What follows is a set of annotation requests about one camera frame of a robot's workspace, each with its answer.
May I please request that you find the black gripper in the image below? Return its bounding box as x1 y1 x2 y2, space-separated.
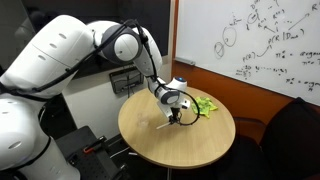
167 105 184 126

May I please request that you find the white pen with blue grip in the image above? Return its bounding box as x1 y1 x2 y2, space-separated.
156 121 173 130

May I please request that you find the clear plastic cup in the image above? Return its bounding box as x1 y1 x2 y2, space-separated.
136 112 151 130

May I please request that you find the green crumpled cloth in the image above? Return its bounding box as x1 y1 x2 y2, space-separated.
190 96 219 119

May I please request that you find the grey whiteboard ledge piece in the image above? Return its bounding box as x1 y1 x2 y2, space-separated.
174 56 197 67

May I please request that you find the whiteboard with writing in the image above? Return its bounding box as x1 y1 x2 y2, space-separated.
174 0 320 107

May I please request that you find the black office chair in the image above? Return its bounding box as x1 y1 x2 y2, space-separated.
229 96 320 180

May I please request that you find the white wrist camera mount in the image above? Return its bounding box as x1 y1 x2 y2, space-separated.
179 98 191 111

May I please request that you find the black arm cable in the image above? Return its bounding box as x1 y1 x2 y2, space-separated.
0 19 201 127

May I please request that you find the thin black wall box cable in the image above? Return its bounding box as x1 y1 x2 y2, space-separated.
126 73 132 99

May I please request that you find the red-handled tool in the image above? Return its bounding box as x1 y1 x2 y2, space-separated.
82 135 108 155

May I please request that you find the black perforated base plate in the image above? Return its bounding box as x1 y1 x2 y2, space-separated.
54 125 132 180

